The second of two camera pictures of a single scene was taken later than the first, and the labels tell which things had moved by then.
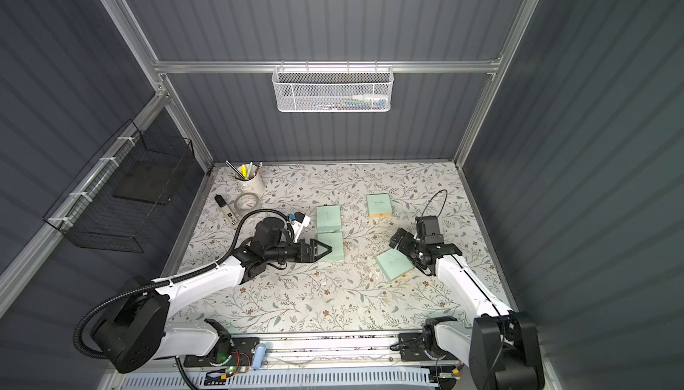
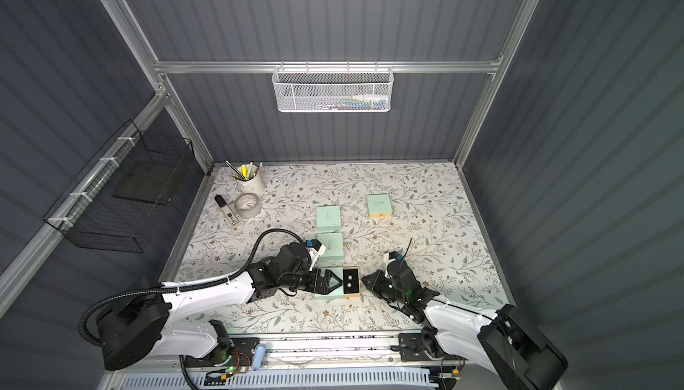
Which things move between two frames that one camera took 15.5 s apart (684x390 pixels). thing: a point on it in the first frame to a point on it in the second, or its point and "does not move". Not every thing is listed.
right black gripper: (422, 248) to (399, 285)
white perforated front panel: (420, 379) does not move
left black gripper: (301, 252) to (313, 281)
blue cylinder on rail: (258, 354) does not move
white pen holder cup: (249, 180) does not move
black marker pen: (226, 208) does not move
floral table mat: (388, 228) does not move
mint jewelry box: (329, 218) does not move
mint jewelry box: (394, 264) to (350, 287)
